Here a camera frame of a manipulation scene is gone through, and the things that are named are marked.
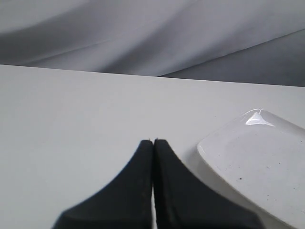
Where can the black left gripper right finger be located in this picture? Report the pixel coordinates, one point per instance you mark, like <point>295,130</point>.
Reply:
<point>182,201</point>

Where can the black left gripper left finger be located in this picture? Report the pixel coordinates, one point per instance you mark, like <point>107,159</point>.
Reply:
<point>125,203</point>

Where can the white square ceramic plate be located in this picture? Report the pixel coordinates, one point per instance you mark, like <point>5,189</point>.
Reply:
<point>262,157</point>

